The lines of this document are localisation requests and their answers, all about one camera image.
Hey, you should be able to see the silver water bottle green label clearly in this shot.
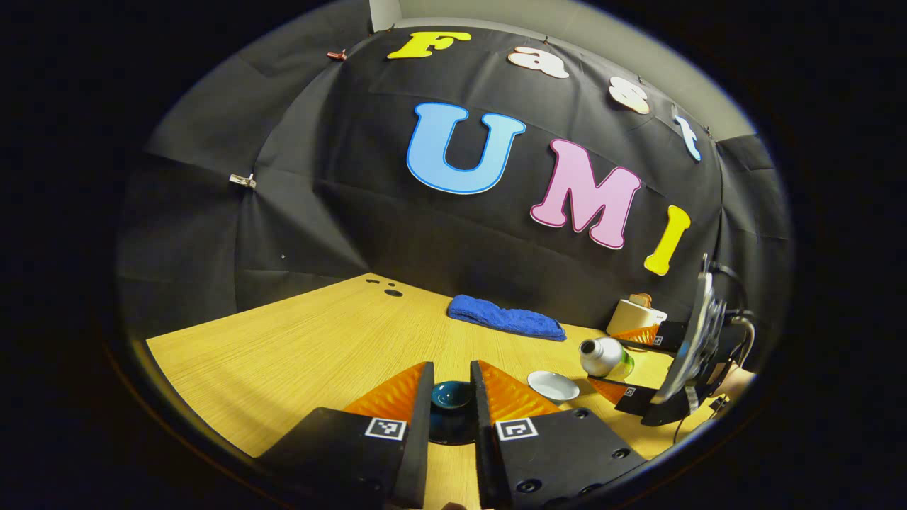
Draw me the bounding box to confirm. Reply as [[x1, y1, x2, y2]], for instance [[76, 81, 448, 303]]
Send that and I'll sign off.
[[579, 336, 636, 378]]

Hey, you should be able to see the white teacup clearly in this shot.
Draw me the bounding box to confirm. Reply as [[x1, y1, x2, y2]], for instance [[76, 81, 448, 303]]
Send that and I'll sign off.
[[527, 370, 581, 404]]

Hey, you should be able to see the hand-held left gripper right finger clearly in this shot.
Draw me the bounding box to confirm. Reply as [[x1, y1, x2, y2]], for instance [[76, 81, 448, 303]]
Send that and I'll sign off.
[[469, 359, 648, 510]]

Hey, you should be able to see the white toaster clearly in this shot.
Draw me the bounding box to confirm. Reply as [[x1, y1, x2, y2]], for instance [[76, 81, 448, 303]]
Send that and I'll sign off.
[[607, 298, 668, 338]]

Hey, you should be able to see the black backdrop cloth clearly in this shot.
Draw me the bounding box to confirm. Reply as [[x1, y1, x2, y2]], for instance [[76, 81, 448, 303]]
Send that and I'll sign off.
[[117, 7, 794, 339]]

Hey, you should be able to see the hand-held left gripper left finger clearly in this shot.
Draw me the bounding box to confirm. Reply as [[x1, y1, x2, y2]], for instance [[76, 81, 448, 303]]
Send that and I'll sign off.
[[255, 361, 435, 510]]

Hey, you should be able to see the blue towel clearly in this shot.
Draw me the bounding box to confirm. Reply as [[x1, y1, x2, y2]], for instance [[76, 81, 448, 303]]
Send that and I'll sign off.
[[447, 295, 568, 342]]

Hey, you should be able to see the blue teacup lid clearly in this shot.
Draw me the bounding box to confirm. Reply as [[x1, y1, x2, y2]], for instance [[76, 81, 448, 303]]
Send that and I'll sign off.
[[428, 380, 478, 446]]

